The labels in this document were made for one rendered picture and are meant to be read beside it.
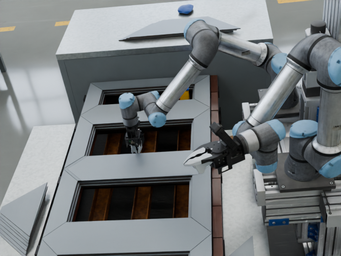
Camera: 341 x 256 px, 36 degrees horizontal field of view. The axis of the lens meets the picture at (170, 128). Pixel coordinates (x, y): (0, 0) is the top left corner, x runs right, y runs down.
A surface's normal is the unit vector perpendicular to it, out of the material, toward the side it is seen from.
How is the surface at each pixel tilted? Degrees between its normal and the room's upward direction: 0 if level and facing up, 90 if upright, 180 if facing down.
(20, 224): 0
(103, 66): 90
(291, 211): 90
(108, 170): 0
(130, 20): 0
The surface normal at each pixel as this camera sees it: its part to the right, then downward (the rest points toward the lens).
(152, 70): -0.05, 0.62
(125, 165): -0.11, -0.78
